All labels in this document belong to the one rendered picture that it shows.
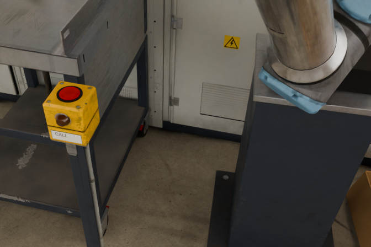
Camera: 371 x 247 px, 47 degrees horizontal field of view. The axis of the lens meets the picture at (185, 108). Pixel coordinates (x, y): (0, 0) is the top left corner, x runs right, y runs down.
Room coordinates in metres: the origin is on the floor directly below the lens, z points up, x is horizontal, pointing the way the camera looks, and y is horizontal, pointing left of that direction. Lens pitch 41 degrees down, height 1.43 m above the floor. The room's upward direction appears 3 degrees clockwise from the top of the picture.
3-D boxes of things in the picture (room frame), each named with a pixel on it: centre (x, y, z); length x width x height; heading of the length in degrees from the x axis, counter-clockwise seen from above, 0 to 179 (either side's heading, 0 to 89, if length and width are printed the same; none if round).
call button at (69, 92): (0.63, 0.23, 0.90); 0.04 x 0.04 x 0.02
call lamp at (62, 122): (0.59, 0.23, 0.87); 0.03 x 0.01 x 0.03; 80
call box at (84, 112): (0.63, 0.23, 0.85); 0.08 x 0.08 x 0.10; 80
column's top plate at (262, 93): (0.99, -0.36, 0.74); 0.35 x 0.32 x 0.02; 84
